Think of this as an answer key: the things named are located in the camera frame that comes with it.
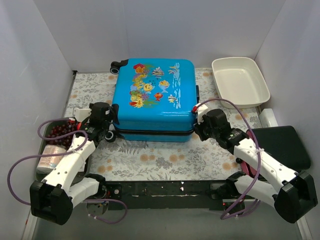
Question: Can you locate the black storage box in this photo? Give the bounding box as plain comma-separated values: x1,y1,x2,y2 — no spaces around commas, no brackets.
252,125,311,172

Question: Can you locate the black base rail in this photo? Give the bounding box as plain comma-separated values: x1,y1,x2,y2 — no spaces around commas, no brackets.
77,179,256,211

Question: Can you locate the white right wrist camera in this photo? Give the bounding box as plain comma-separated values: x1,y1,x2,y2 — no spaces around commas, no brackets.
192,103,209,125

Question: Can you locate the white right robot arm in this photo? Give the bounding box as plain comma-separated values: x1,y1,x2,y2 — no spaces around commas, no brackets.
192,105,318,223

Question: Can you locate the dark red grape bunch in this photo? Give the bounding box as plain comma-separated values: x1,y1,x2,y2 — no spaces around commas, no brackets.
45,120,77,149

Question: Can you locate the floral fern table mat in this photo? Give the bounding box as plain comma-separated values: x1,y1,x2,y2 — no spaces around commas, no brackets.
64,68,263,181

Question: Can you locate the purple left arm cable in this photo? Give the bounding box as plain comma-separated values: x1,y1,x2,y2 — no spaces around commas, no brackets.
8,117,128,224

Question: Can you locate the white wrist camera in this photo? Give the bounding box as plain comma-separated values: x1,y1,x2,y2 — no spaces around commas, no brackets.
72,107,92,122
192,103,209,125

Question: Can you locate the dark green tray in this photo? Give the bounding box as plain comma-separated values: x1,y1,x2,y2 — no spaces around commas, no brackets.
33,117,88,187

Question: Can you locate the white device at right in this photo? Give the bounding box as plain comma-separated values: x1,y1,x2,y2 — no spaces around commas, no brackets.
259,108,279,128

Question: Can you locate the pink patterned packet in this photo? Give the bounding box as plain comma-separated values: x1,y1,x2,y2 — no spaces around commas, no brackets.
36,144,67,174

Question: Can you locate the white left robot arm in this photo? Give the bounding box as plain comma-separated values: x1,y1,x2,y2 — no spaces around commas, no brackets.
29,102,115,225

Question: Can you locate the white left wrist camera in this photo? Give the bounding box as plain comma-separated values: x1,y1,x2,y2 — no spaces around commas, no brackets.
72,107,92,122

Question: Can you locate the cream plastic basin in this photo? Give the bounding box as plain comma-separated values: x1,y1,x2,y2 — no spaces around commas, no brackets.
211,57,271,109

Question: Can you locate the blue fish-print suitcase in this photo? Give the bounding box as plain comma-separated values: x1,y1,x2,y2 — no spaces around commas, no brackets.
110,58,199,143

